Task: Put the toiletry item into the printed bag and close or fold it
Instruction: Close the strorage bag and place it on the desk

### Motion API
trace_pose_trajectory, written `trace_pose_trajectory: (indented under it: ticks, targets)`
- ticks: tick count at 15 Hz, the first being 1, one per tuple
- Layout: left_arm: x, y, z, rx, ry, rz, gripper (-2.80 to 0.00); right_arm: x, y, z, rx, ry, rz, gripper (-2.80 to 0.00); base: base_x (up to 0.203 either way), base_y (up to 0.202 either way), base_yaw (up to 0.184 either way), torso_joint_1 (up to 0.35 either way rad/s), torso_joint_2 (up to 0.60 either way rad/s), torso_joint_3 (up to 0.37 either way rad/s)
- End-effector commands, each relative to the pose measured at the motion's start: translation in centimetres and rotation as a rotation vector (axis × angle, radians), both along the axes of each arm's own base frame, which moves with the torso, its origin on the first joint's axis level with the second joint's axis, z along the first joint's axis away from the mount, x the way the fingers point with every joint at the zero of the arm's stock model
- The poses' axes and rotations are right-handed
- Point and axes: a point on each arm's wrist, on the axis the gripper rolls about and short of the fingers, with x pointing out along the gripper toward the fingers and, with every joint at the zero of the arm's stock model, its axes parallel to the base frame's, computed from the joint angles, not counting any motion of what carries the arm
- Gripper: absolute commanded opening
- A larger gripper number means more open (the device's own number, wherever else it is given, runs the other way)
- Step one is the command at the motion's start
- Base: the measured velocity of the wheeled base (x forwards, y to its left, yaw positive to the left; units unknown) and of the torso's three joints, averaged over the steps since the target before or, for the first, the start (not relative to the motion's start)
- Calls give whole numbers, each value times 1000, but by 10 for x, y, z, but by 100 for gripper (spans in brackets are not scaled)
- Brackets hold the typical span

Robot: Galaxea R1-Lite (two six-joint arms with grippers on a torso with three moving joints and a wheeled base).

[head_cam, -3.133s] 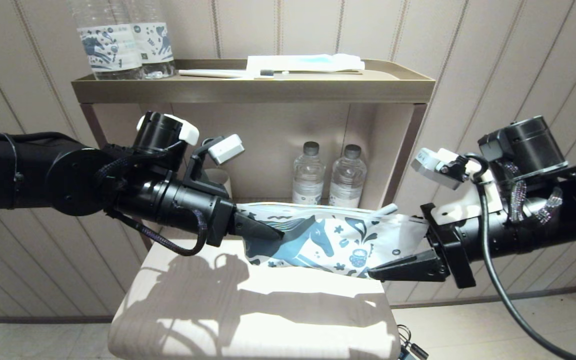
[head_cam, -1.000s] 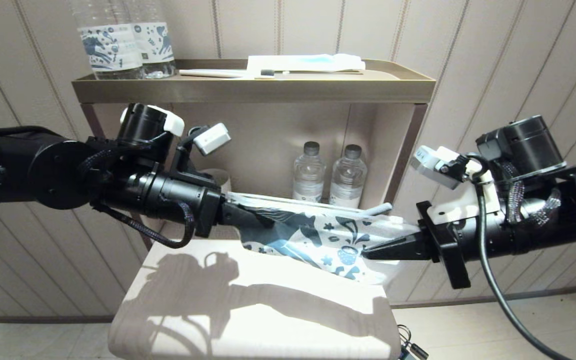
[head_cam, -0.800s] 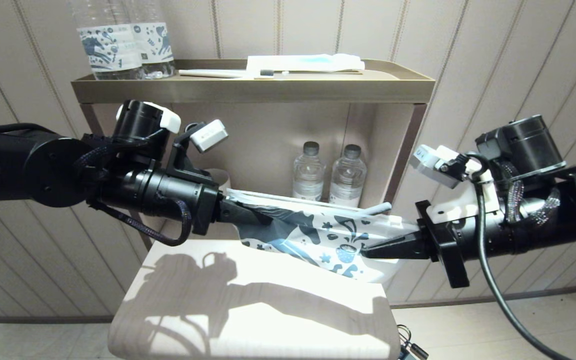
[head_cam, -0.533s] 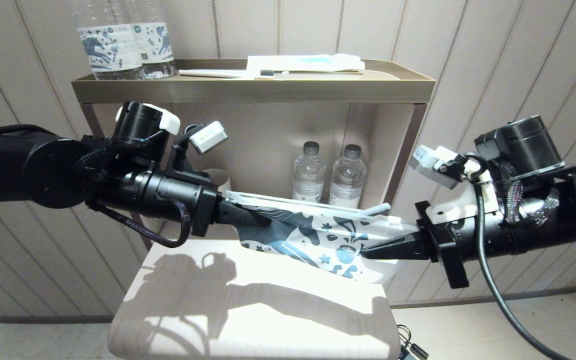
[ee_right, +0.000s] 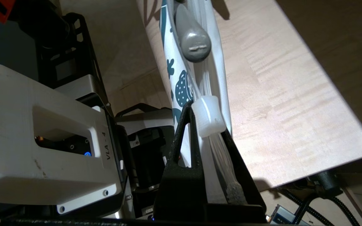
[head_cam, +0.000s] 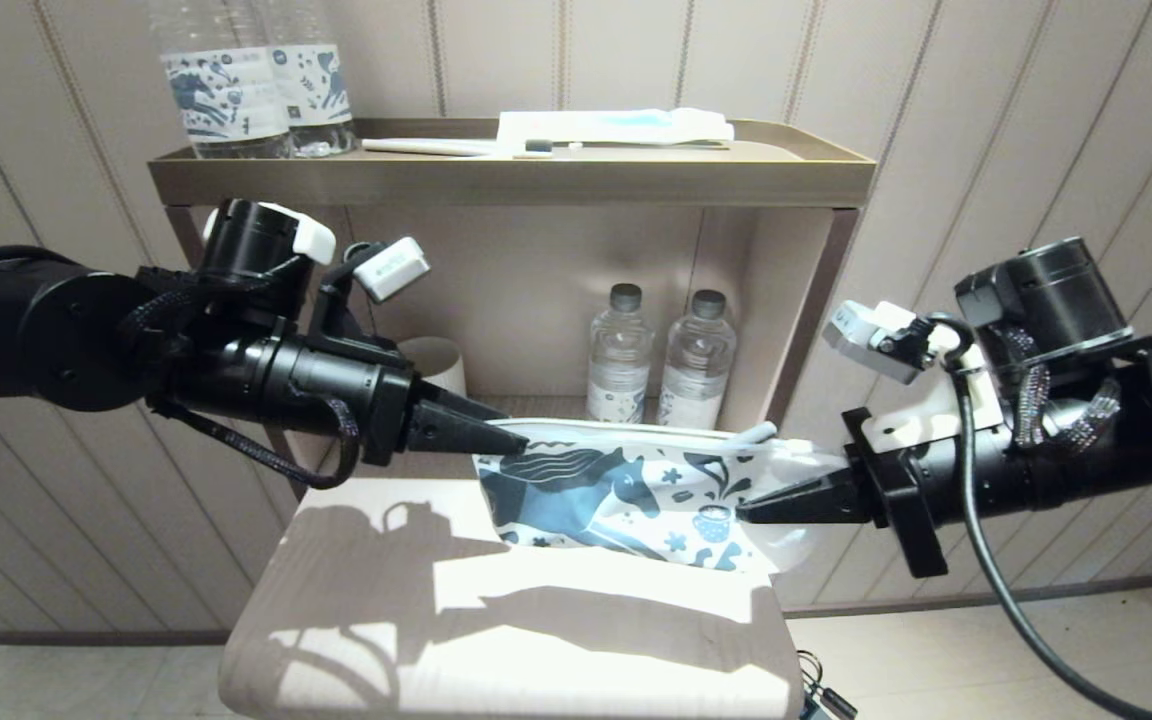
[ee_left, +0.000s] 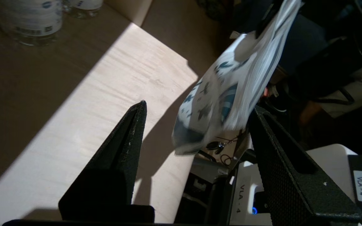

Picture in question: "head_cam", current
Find white blue horse pouch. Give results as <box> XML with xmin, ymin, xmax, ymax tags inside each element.
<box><xmin>473</xmin><ymin>418</ymin><xmax>849</xmax><ymax>576</ymax></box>

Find white ribbed mug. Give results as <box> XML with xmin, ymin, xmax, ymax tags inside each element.
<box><xmin>401</xmin><ymin>337</ymin><xmax>467</xmax><ymax>398</ymax></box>

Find small clear water bottle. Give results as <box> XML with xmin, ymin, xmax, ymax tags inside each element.
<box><xmin>587</xmin><ymin>283</ymin><xmax>654</xmax><ymax>423</ymax></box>
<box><xmin>659</xmin><ymin>290</ymin><xmax>737</xmax><ymax>431</ymax></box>

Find black key bundle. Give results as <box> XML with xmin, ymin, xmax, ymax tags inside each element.
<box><xmin>794</xmin><ymin>650</ymin><xmax>859</xmax><ymax>720</ymax></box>

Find brown open shelf cabinet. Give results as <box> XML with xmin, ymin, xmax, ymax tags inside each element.
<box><xmin>148</xmin><ymin>118</ymin><xmax>877</xmax><ymax>481</ymax></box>

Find white toothbrush black bristles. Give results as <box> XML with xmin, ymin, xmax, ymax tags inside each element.
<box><xmin>362</xmin><ymin>138</ymin><xmax>582</xmax><ymax>159</ymax></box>

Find large clear water bottle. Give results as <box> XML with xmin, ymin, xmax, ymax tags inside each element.
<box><xmin>256</xmin><ymin>0</ymin><xmax>357</xmax><ymax>158</ymax></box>
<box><xmin>141</xmin><ymin>0</ymin><xmax>294</xmax><ymax>161</ymax></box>

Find white blue packet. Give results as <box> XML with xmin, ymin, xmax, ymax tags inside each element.
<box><xmin>496</xmin><ymin>108</ymin><xmax>737</xmax><ymax>148</ymax></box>

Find black left camera bracket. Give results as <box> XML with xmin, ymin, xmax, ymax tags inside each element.
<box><xmin>308</xmin><ymin>255</ymin><xmax>412</xmax><ymax>371</ymax></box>

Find white right camera bracket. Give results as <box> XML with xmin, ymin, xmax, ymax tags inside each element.
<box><xmin>861</xmin><ymin>345</ymin><xmax>1007</xmax><ymax>453</ymax></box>

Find smooth black right camera cable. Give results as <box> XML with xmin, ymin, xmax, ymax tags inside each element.
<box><xmin>921</xmin><ymin>312</ymin><xmax>1152</xmax><ymax>720</ymax></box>

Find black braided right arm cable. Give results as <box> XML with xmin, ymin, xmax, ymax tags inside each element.
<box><xmin>1011</xmin><ymin>360</ymin><xmax>1122</xmax><ymax>448</ymax></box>

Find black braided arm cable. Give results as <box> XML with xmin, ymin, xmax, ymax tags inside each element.
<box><xmin>151</xmin><ymin>395</ymin><xmax>362</xmax><ymax>491</ymax></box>
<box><xmin>1011</xmin><ymin>360</ymin><xmax>1122</xmax><ymax>448</ymax></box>
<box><xmin>121</xmin><ymin>275</ymin><xmax>282</xmax><ymax>336</ymax></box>

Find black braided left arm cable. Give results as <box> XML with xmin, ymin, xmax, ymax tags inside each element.
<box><xmin>121</xmin><ymin>275</ymin><xmax>282</xmax><ymax>336</ymax></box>
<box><xmin>151</xmin><ymin>395</ymin><xmax>362</xmax><ymax>491</ymax></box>

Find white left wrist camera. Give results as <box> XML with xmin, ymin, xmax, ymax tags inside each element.
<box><xmin>353</xmin><ymin>237</ymin><xmax>431</xmax><ymax>303</ymax></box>

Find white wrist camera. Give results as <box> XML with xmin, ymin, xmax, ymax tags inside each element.
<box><xmin>821</xmin><ymin>300</ymin><xmax>937</xmax><ymax>386</ymax></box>
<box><xmin>353</xmin><ymin>237</ymin><xmax>431</xmax><ymax>303</ymax></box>

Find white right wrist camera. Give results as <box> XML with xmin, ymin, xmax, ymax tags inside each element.
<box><xmin>821</xmin><ymin>300</ymin><xmax>937</xmax><ymax>386</ymax></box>

